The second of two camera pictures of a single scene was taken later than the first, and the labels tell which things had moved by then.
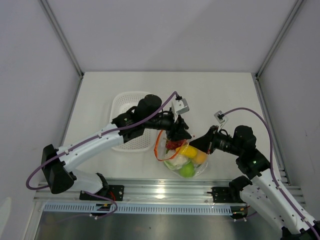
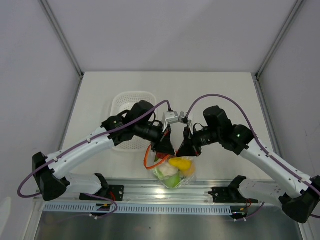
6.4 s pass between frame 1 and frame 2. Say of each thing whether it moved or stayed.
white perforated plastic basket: stayed
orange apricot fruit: moved
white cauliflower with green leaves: moved
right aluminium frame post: stayed
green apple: moved
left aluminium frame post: stayed
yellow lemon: moved
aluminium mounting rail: stayed
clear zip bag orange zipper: moved
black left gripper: moved
